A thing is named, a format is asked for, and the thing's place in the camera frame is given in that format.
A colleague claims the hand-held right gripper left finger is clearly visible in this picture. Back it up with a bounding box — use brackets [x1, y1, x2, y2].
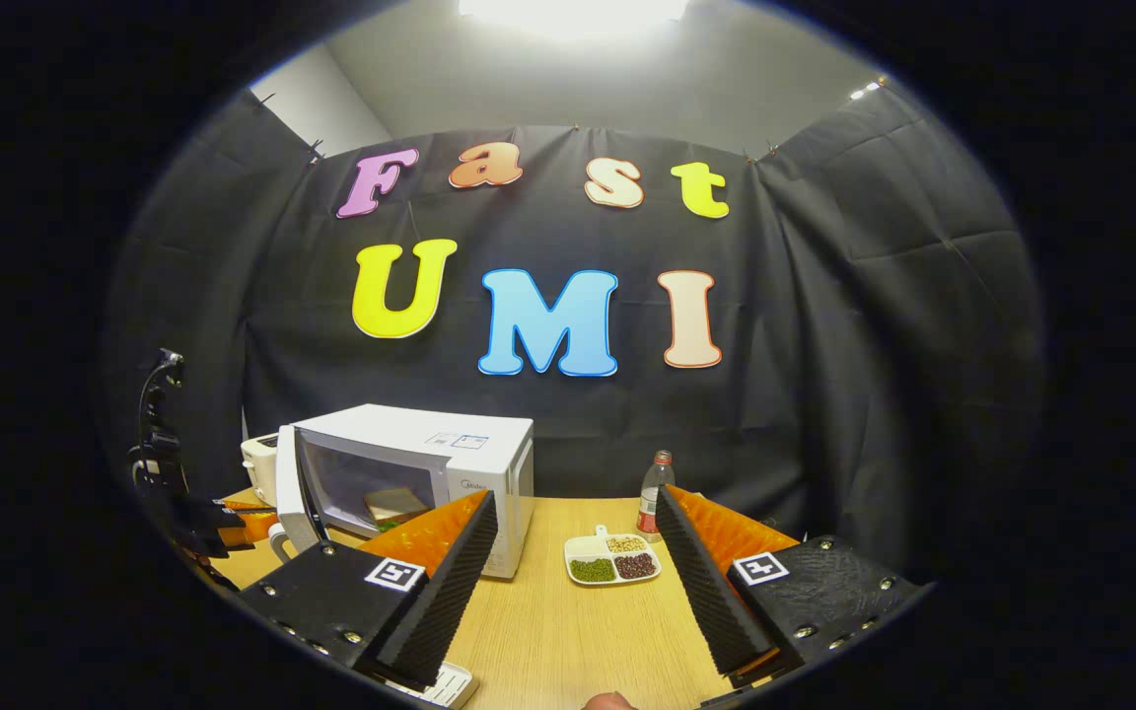
[238, 490, 500, 689]

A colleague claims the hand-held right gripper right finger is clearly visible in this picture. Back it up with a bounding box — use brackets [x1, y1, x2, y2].
[655, 485, 924, 686]

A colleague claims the sandwich with lettuce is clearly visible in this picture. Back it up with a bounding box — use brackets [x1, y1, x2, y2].
[363, 487, 431, 529]

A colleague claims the white microwave oven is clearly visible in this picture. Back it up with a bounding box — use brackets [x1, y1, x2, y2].
[272, 403, 535, 580]

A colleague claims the white toaster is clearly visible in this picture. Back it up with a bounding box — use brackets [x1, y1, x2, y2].
[241, 434, 281, 506]

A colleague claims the white slotted tray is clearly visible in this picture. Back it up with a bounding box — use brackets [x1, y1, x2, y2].
[398, 661, 480, 710]

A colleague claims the white divided plate with beans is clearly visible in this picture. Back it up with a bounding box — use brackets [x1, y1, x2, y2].
[564, 525, 663, 587]

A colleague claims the clear bottle with red label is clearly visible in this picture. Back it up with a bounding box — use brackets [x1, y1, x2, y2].
[637, 451, 675, 538]

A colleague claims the black backdrop cloth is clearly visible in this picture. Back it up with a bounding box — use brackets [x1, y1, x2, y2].
[105, 84, 1047, 583]

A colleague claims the large ceiling light panel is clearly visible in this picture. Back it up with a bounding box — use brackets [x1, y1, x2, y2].
[458, 0, 692, 40]

